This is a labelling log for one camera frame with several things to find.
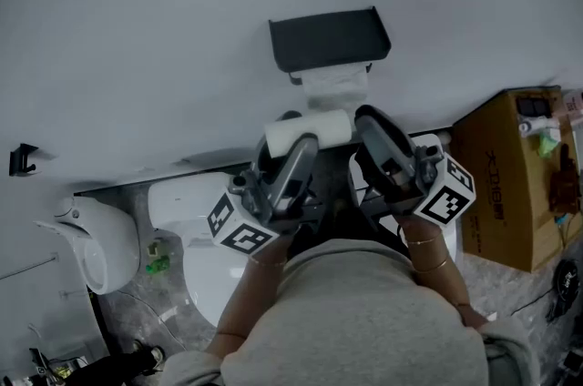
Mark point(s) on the gold bangle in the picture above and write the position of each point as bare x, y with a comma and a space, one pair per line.
432, 268

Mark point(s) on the pink bottle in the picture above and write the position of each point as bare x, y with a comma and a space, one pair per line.
574, 106

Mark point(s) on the person's grey sweatshirt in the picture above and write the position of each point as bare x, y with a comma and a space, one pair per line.
355, 320

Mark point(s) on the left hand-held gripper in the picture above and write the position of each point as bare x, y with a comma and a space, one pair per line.
241, 234

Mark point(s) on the small pale green box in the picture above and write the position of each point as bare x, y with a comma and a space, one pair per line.
153, 248

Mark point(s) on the black wall hook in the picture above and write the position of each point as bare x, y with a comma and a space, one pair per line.
20, 159

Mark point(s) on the large brown cardboard box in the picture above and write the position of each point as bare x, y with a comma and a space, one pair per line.
496, 220

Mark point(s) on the black round device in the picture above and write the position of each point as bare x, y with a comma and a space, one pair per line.
565, 284

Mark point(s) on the person's left forearm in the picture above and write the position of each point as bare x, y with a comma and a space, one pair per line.
250, 297

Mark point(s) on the black wall paper holder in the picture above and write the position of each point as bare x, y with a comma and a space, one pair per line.
328, 40

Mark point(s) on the thin used toilet paper roll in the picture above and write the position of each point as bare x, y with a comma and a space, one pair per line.
314, 127

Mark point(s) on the white tube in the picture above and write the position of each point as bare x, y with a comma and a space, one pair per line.
537, 127

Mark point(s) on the green packet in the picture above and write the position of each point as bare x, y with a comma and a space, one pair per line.
548, 146

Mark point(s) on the brown claw clip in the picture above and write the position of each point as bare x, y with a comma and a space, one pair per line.
565, 184

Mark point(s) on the white square-lid toilet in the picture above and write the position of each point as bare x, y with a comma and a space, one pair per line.
428, 140

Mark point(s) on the green bottle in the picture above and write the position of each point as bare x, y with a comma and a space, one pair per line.
158, 265

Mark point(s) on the small white open-lid toilet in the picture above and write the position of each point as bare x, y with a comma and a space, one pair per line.
109, 238

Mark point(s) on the small blue item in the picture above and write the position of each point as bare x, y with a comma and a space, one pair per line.
561, 219

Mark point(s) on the person's right forearm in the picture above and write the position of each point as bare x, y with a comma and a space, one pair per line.
435, 279

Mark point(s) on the black metal fixture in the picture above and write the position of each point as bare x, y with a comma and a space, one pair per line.
534, 106

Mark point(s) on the white rounded toilet with tank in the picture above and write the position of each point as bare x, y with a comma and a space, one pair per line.
191, 202

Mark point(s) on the person's black trousers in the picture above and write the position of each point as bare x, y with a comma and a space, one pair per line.
337, 225

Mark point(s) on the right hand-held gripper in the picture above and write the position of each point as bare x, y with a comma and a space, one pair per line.
444, 204

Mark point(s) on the small white box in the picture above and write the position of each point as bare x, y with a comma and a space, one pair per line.
554, 135

